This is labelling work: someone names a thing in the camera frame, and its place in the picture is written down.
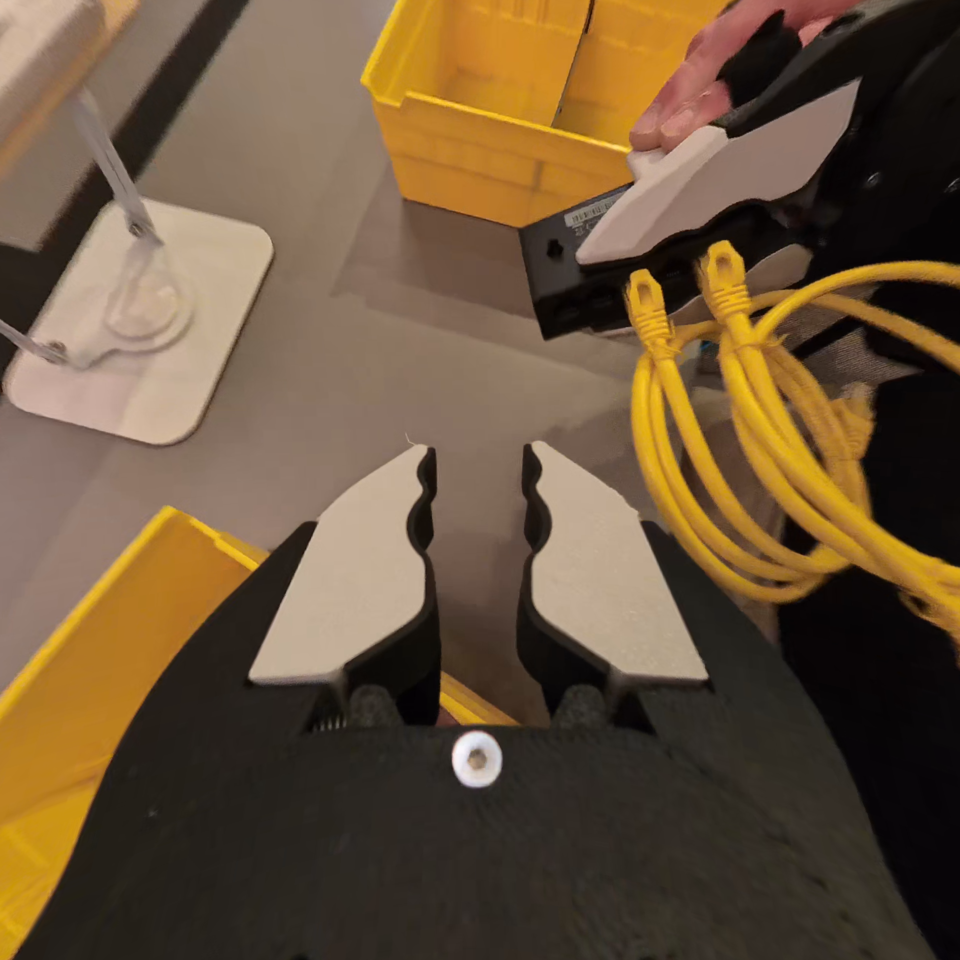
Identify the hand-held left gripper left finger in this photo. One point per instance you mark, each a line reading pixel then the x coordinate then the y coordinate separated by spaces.
pixel 352 585

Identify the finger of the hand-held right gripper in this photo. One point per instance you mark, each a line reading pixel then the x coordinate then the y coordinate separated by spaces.
pixel 712 172
pixel 780 270

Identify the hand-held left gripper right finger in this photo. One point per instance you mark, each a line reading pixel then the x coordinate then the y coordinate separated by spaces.
pixel 607 585

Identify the black network switch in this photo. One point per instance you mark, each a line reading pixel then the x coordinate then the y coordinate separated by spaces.
pixel 555 262

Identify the yellow plastic bin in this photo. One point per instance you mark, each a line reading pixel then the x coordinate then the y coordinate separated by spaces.
pixel 465 157
pixel 112 675

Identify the person's right hand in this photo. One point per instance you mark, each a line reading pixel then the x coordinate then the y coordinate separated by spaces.
pixel 697 82

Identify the person's dark clothing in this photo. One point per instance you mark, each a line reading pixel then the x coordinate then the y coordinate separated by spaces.
pixel 862 712

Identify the white stand base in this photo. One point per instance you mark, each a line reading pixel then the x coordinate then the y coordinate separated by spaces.
pixel 210 300

